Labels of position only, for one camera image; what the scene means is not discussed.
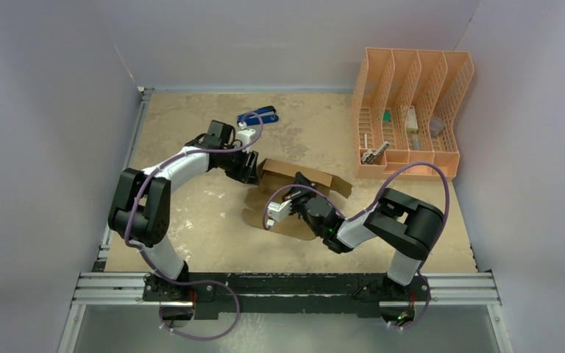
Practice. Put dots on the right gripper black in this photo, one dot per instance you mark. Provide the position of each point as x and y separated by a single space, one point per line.
298 195

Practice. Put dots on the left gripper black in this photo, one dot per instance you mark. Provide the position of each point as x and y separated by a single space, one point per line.
249 161

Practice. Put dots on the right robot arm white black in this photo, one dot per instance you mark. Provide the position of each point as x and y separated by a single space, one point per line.
409 225

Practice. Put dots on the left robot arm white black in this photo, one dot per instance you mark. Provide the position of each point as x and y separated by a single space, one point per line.
141 208

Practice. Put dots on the blue black stapler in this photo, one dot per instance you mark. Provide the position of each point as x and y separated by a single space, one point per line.
267 114

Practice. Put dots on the black white patterned clip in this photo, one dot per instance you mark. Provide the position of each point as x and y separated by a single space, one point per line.
370 156

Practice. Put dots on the green item in organizer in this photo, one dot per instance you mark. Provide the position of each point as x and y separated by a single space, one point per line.
386 116

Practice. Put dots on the orange plastic file organizer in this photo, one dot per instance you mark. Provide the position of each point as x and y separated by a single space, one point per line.
404 108

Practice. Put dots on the grey round item in organizer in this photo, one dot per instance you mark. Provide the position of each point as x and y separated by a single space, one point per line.
436 126

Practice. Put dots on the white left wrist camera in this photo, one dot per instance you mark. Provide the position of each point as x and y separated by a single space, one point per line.
245 134

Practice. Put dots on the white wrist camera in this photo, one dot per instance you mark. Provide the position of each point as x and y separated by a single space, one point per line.
245 134
277 212

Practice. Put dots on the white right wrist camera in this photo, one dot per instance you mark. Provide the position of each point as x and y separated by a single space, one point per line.
277 212

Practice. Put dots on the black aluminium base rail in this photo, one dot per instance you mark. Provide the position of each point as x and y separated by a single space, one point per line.
365 295

